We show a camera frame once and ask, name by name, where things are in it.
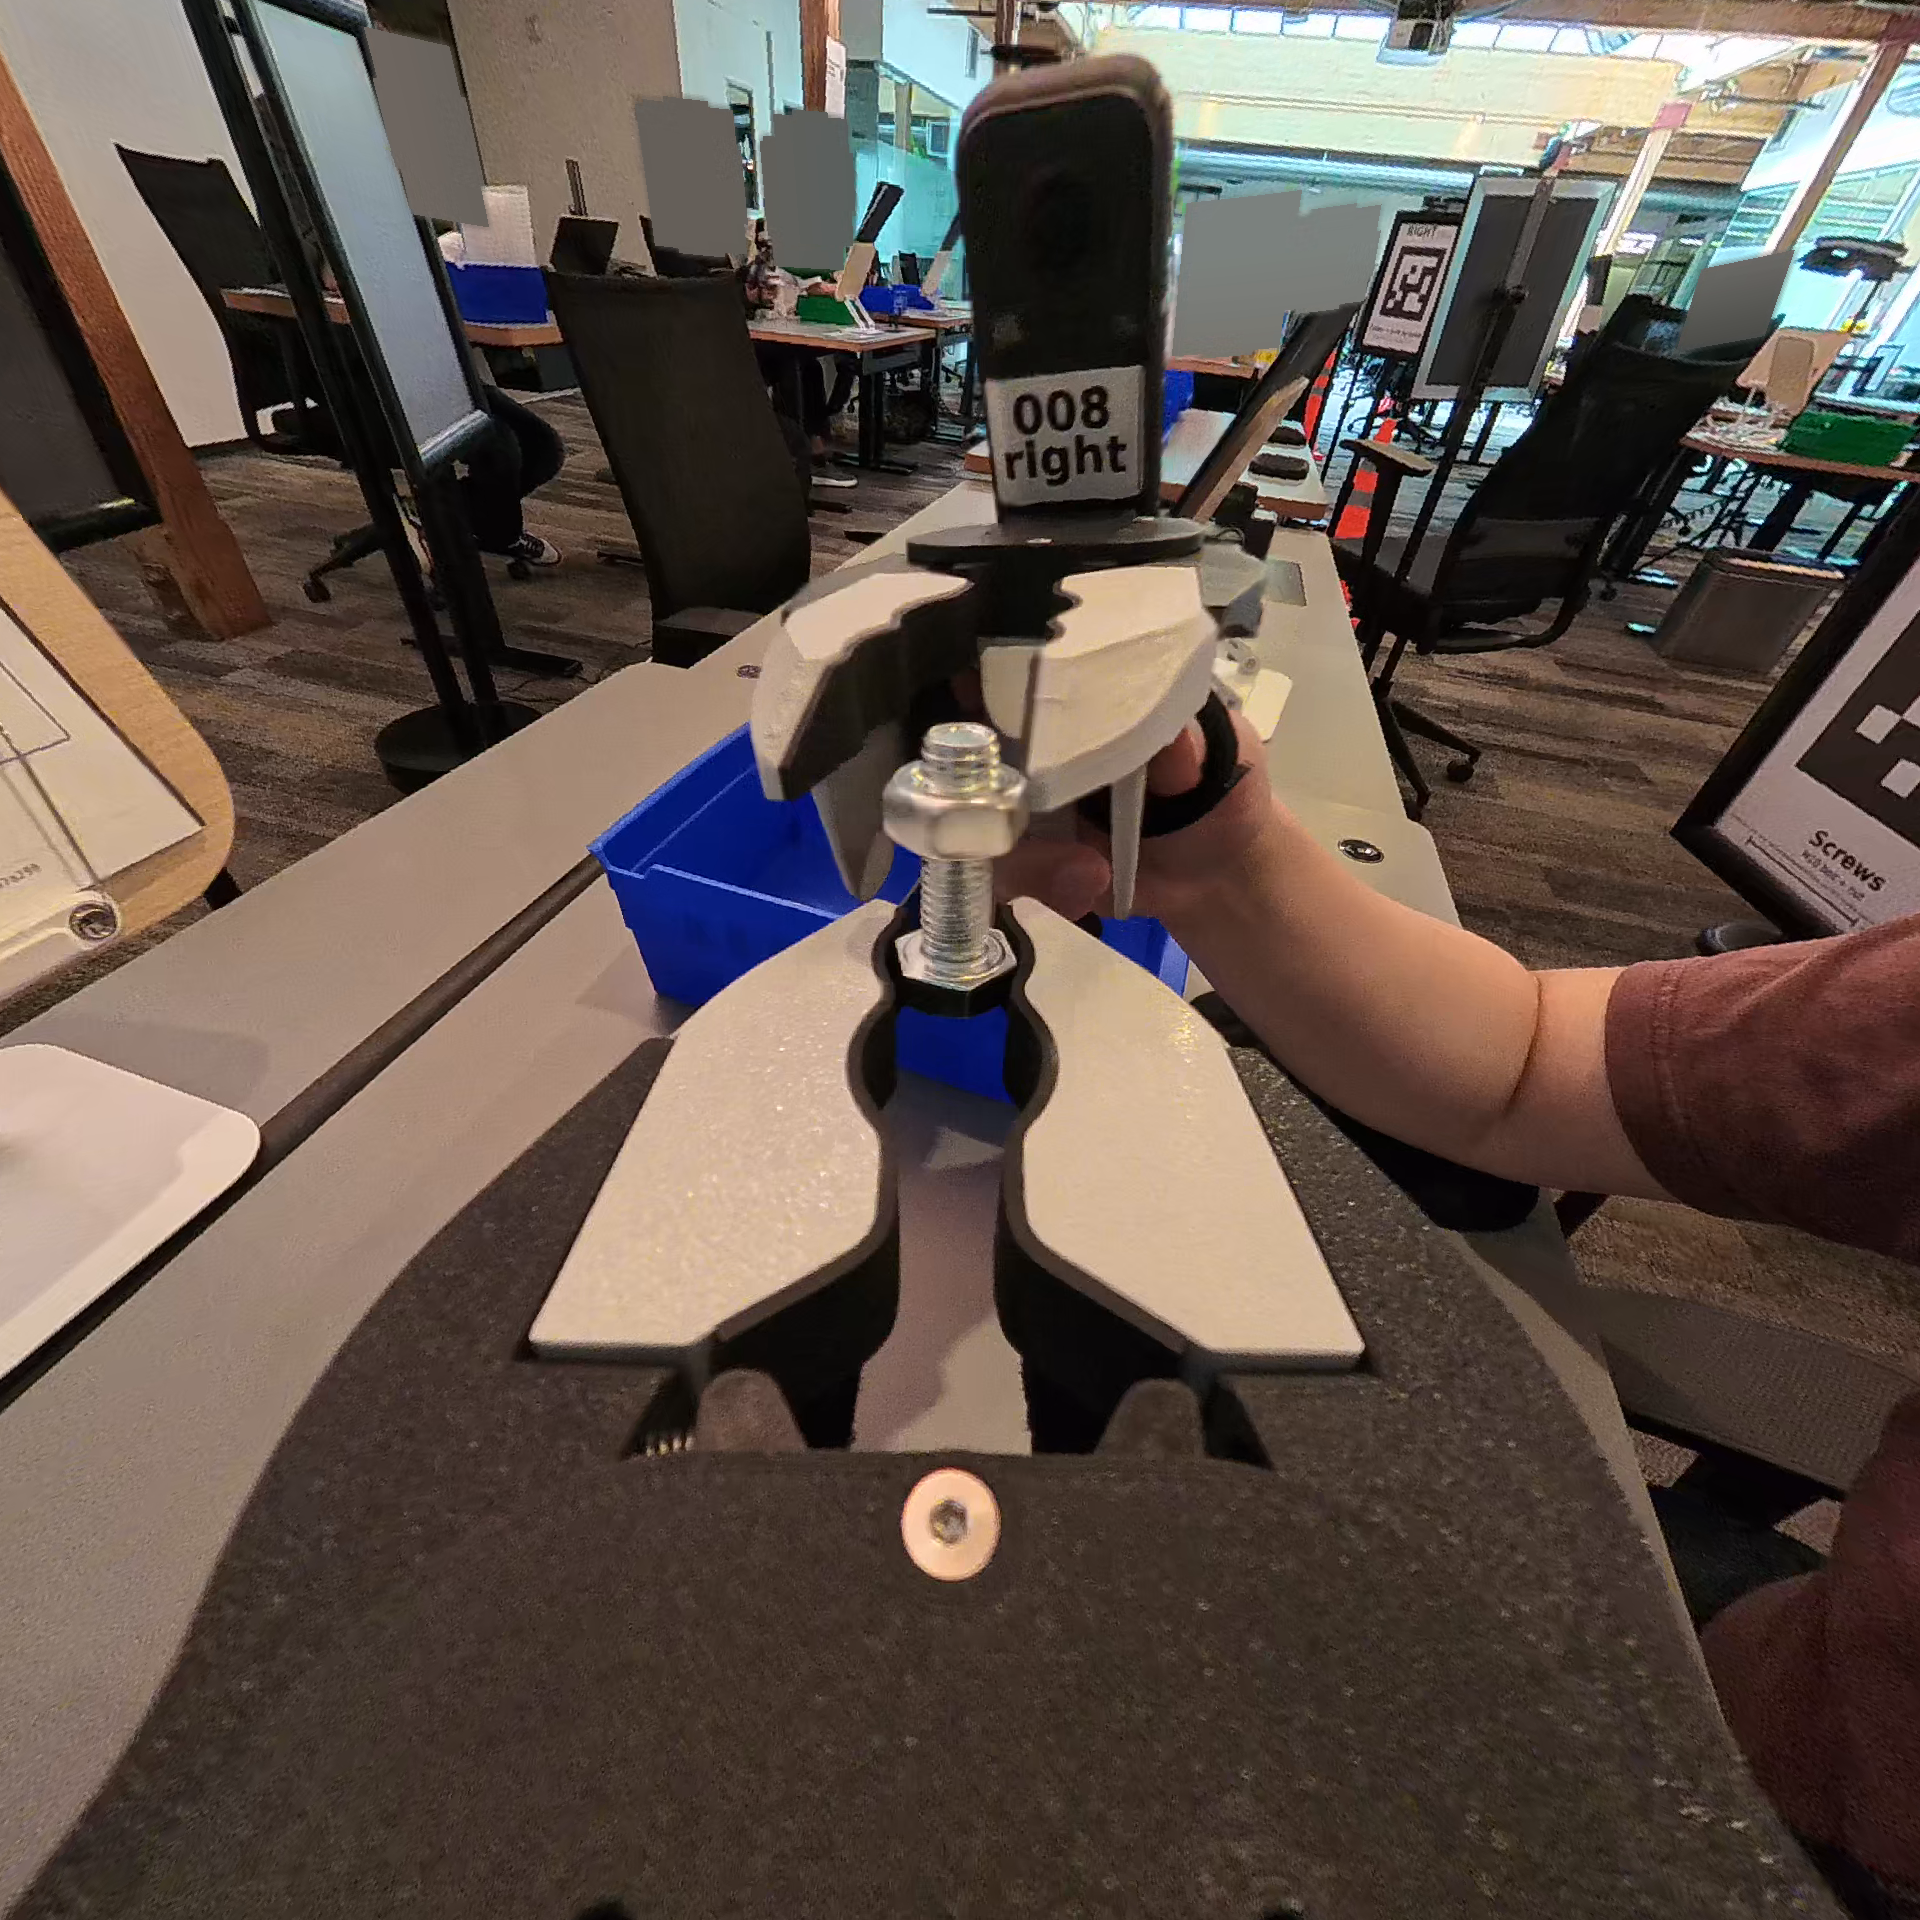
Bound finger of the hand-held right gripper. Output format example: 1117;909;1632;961
746;569;991;905
1025;567;1225;922

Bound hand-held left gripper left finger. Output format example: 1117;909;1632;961
528;902;905;1359

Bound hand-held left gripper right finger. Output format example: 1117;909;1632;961
996;900;1369;1372

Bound silver hex nut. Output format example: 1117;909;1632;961
882;761;1032;860

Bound blue plastic tray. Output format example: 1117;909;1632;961
590;724;1193;1109

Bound silver hex bolt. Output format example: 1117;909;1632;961
895;722;1023;995

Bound tilted wooden document board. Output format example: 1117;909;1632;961
1174;303;1361;527

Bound black office chair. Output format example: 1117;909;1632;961
544;268;817;670
117;141;436;606
1333;335;1757;818

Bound black mesh armrest pad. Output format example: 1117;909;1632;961
1200;990;1545;1235

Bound small framed code sign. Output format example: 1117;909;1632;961
1358;210;1465;361

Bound grey storage box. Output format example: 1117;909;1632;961
1655;547;1847;676

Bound screen on black floor stand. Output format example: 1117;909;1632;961
182;0;588;798

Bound rounded wooden board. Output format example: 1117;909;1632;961
0;491;242;991

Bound wooden-top desk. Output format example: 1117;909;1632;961
223;285;565;349

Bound large framed code sign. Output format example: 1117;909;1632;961
1671;503;1920;939

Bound black framed panel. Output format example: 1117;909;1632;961
0;158;165;554

